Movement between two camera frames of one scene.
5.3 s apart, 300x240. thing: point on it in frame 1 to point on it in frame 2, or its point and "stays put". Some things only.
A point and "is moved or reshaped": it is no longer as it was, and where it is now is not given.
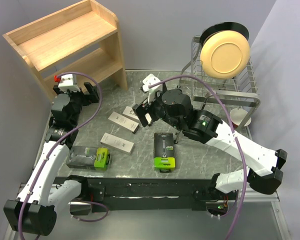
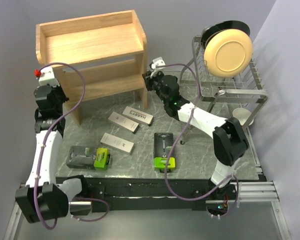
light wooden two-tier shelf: [82, 40] is moved or reshaped
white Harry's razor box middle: [128, 124] stays put
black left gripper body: [79, 99] to [61, 98]
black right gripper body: [156, 109] to [153, 80]
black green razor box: [92, 158] stays put
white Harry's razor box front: [118, 143] stays put
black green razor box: [164, 152] stays put
